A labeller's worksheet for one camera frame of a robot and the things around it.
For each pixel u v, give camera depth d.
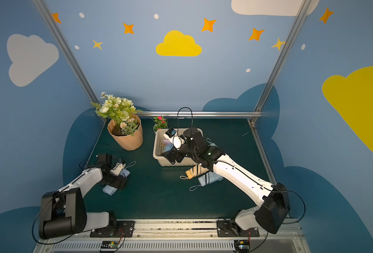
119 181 0.81
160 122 1.01
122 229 0.73
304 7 0.69
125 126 0.93
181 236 0.73
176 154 0.64
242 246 0.73
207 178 0.88
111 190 0.84
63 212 0.45
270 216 0.40
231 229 0.66
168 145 0.96
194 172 0.91
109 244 0.72
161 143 1.04
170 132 0.61
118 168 0.83
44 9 0.69
